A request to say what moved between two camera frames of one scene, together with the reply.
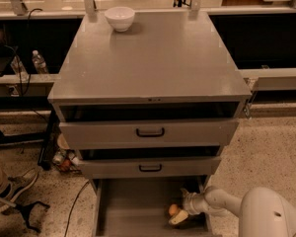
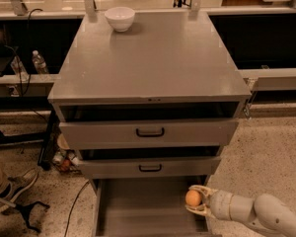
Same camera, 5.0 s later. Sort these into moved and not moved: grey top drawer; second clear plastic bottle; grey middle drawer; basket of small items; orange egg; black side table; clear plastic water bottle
Moved: orange egg
Not moved: second clear plastic bottle; basket of small items; black side table; clear plastic water bottle; grey top drawer; grey middle drawer
